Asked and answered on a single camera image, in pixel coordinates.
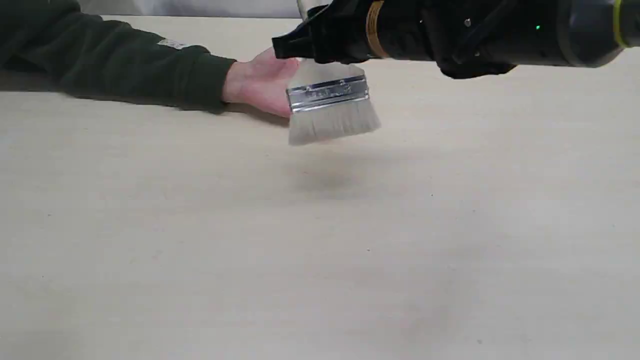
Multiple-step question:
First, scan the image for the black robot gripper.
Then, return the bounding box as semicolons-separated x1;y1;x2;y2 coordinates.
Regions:
271;0;380;64

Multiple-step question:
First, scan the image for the wide paint brush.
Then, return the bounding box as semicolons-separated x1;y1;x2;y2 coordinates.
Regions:
286;57;381;146

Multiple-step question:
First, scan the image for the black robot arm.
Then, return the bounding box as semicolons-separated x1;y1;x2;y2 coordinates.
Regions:
272;0;640;80

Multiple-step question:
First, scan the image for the dark green sleeved forearm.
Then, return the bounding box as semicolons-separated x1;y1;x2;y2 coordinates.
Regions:
0;0;236;112

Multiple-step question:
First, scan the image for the person's open hand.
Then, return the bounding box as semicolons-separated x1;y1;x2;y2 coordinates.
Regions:
221;48;300;118

